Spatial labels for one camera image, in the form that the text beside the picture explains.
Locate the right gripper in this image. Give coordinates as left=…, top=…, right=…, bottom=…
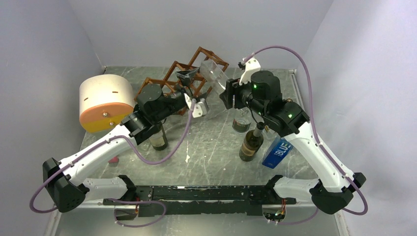
left=221, top=73, right=268, bottom=118

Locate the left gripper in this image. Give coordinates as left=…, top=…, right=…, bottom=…
left=153, top=68, right=200, bottom=123

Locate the clear glass bottle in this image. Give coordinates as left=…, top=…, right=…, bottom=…
left=199, top=59, right=229, bottom=95

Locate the green wine bottle tan label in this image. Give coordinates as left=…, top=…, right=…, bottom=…
left=239, top=122, right=265, bottom=162

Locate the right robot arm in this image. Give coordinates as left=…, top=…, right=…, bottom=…
left=219, top=70, right=366, bottom=214

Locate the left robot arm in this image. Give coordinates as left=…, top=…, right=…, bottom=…
left=42, top=68, right=208, bottom=212

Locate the brown wooden wine rack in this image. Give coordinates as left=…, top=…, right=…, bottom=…
left=134, top=47, right=229, bottom=101

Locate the clear round bottle red label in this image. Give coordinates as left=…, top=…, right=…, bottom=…
left=232, top=108, right=252, bottom=133

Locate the dark wine bottle left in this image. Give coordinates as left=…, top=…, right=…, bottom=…
left=149, top=122, right=168, bottom=151

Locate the blue square bottle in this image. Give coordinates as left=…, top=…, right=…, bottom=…
left=262, top=136, right=293, bottom=169

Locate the cream orange cylindrical box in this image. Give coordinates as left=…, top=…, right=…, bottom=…
left=79, top=74, right=135, bottom=133

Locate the small pink object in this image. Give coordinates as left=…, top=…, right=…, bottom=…
left=108, top=156, right=119, bottom=164

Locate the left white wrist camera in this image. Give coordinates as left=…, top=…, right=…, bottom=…
left=185, top=95, right=209, bottom=118

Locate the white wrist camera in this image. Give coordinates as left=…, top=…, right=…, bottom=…
left=238, top=57, right=261, bottom=86
left=185, top=95, right=209, bottom=118

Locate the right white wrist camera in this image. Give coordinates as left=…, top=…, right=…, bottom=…
left=238, top=57, right=261, bottom=86

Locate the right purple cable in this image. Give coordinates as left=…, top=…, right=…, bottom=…
left=242, top=45, right=369, bottom=226

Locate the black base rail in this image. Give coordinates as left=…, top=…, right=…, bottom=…
left=103, top=185, right=297, bottom=217

